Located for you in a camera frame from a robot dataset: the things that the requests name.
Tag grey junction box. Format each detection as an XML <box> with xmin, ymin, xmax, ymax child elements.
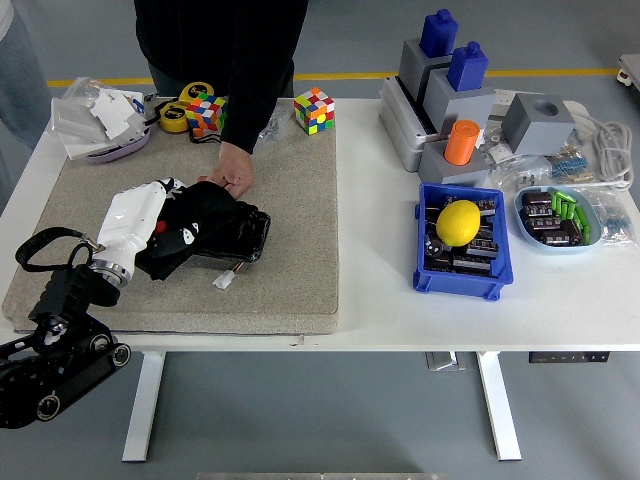
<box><xmin>377</xmin><ymin>76</ymin><xmax>444</xmax><ymax>174</ymax></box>

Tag white cart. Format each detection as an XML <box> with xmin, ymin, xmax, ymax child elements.
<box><xmin>615</xmin><ymin>53</ymin><xmax>640</xmax><ymax>95</ymax></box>

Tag bag of blue resistors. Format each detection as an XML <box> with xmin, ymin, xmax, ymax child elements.
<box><xmin>547</xmin><ymin>142</ymin><xmax>599</xmax><ymax>185</ymax></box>

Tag grey-brown mat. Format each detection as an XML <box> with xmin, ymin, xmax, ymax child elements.
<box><xmin>2</xmin><ymin>97</ymin><xmax>340</xmax><ymax>336</ymax></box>

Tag metal bracket under table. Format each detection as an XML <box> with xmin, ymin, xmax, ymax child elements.
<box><xmin>424</xmin><ymin>351</ymin><xmax>468</xmax><ymax>373</ymax></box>

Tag clear bag with plug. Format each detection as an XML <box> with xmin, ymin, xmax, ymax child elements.
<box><xmin>487</xmin><ymin>153</ymin><xmax>555</xmax><ymax>195</ymax></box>

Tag grey block with round hole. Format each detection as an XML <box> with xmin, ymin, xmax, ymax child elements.
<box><xmin>500</xmin><ymin>92</ymin><xmax>577</xmax><ymax>157</ymax></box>
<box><xmin>416</xmin><ymin>139</ymin><xmax>492</xmax><ymax>189</ymax></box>

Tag bag of small blue parts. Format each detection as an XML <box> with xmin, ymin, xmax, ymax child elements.
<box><xmin>582</xmin><ymin>188</ymin><xmax>635</xmax><ymax>247</ymax></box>

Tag colourful puzzle cube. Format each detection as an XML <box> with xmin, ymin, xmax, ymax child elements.
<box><xmin>186</xmin><ymin>92</ymin><xmax>229</xmax><ymax>139</ymax></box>
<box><xmin>292</xmin><ymin>86</ymin><xmax>336</xmax><ymax>136</ymax></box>

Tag yellow tape measure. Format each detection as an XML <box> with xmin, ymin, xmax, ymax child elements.
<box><xmin>158</xmin><ymin>101</ymin><xmax>191</xmax><ymax>134</ymax></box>
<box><xmin>178</xmin><ymin>81</ymin><xmax>216</xmax><ymax>107</ymax></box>

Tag blue plastic bin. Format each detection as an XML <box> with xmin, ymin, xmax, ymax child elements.
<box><xmin>412</xmin><ymin>181</ymin><xmax>515</xmax><ymax>302</ymax></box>

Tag white power cable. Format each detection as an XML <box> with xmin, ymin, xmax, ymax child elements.
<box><xmin>567</xmin><ymin>102</ymin><xmax>636</xmax><ymax>191</ymax></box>

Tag black strap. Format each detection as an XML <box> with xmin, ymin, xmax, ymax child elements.
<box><xmin>188</xmin><ymin>129</ymin><xmax>224</xmax><ymax>147</ymax></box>

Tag white table leg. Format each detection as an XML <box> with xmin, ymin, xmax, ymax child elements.
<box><xmin>121</xmin><ymin>350</ymin><xmax>167</xmax><ymax>464</ymax></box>
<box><xmin>475</xmin><ymin>350</ymin><xmax>523</xmax><ymax>462</ymax></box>

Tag grey block with slot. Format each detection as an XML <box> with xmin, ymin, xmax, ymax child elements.
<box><xmin>422</xmin><ymin>67</ymin><xmax>497</xmax><ymax>139</ymax></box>
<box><xmin>397</xmin><ymin>38</ymin><xmax>454</xmax><ymax>104</ymax></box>

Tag blue bottle-shaped block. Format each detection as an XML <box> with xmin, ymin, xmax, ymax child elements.
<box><xmin>445</xmin><ymin>40</ymin><xmax>489</xmax><ymax>93</ymax></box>
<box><xmin>418</xmin><ymin>8</ymin><xmax>460</xmax><ymax>58</ymax></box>

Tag light blue dish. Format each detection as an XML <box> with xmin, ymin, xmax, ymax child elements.
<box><xmin>513</xmin><ymin>185</ymin><xmax>603</xmax><ymax>256</ymax></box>

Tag person's left hand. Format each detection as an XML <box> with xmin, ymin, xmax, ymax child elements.
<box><xmin>196</xmin><ymin>141</ymin><xmax>255</xmax><ymax>199</ymax></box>

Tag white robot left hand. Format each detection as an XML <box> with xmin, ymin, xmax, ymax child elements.
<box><xmin>94</xmin><ymin>177</ymin><xmax>201</xmax><ymax>266</ymax></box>

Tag white connector with wires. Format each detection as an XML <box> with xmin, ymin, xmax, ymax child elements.
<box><xmin>211</xmin><ymin>258</ymin><xmax>247</xmax><ymax>291</ymax></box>

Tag clear plastic bag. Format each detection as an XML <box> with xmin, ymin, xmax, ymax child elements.
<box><xmin>59</xmin><ymin>76</ymin><xmax>119</xmax><ymax>106</ymax></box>

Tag yellow lemon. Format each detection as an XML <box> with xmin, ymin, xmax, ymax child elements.
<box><xmin>435</xmin><ymin>199</ymin><xmax>483</xmax><ymax>248</ymax></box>

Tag black rag with red patch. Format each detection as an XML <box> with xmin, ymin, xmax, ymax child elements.
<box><xmin>135</xmin><ymin>180</ymin><xmax>241</xmax><ymax>282</ymax></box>

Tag black film-wrapped panel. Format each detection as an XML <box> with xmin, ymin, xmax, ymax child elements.
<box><xmin>192</xmin><ymin>199</ymin><xmax>272</xmax><ymax>264</ymax></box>

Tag clear bag of screws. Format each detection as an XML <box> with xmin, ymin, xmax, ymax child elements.
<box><xmin>256</xmin><ymin>105</ymin><xmax>295</xmax><ymax>145</ymax></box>

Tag black table control panel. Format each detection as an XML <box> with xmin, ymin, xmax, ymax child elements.
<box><xmin>527</xmin><ymin>351</ymin><xmax>613</xmax><ymax>364</ymax></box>

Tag white plastic box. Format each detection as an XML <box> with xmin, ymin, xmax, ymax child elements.
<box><xmin>49</xmin><ymin>96</ymin><xmax>109</xmax><ymax>146</ymax></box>

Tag small white adapter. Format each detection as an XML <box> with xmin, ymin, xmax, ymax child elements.
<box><xmin>482</xmin><ymin>130</ymin><xmax>514</xmax><ymax>165</ymax></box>

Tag person in background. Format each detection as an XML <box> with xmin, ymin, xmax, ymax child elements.
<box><xmin>0</xmin><ymin>0</ymin><xmax>51</xmax><ymax>146</ymax></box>

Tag purple tray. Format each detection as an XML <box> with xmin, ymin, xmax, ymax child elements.
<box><xmin>83</xmin><ymin>124</ymin><xmax>152</xmax><ymax>166</ymax></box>

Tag orange cylinder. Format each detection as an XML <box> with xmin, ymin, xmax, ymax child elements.
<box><xmin>442</xmin><ymin>119</ymin><xmax>481</xmax><ymax>167</ymax></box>

